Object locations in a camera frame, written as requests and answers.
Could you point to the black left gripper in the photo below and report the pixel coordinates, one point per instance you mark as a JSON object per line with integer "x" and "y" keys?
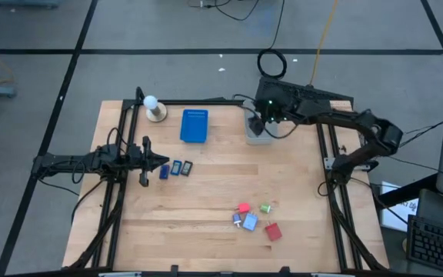
{"x": 137, "y": 158}

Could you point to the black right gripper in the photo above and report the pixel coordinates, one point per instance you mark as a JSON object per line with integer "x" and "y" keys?
{"x": 257, "y": 125}

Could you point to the dark blue small case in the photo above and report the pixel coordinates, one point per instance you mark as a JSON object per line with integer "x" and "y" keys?
{"x": 164, "y": 172}

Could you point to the blue device with screen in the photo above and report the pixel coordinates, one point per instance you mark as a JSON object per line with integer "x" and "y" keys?
{"x": 175, "y": 168}

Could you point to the green white plug charger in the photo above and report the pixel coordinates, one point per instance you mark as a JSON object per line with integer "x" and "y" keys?
{"x": 265, "y": 208}

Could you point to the pink plug charger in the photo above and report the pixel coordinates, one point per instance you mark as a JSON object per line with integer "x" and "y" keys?
{"x": 244, "y": 208}

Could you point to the purple white plug charger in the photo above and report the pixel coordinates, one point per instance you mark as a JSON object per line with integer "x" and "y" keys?
{"x": 237, "y": 219}

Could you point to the light blue multiport charger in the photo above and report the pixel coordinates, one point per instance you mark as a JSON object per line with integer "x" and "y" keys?
{"x": 250, "y": 222}

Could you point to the red square plug charger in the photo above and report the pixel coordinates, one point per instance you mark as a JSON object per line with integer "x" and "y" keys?
{"x": 273, "y": 232}

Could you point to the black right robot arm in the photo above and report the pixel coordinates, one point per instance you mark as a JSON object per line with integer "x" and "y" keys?
{"x": 344, "y": 119}

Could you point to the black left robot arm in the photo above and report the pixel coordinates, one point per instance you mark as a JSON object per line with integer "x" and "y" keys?
{"x": 67, "y": 159}

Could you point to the grey plastic bin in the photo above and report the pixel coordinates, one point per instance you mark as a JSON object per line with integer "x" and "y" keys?
{"x": 258, "y": 140}

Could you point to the blue plastic basket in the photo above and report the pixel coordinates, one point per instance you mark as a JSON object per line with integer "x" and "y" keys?
{"x": 194, "y": 127}

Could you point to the white bulb brass lamp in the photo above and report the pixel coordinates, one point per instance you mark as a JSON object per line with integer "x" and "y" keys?
{"x": 151, "y": 103}

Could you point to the silver mounting plate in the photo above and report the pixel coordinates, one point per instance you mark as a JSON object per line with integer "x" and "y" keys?
{"x": 328, "y": 163}

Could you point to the black desk bar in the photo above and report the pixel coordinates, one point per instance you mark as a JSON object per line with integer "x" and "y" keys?
{"x": 406, "y": 192}

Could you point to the white paper sheet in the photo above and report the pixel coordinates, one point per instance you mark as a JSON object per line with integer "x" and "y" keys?
{"x": 398, "y": 211}

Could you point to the black keyboard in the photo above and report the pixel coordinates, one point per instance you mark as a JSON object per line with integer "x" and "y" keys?
{"x": 437, "y": 246}

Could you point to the black aluminium table frame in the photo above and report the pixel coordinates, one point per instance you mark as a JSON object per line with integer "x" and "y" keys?
{"x": 190, "y": 102}

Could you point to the black frame bracket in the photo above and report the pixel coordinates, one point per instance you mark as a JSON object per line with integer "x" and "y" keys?
{"x": 174, "y": 269}
{"x": 286, "y": 270}

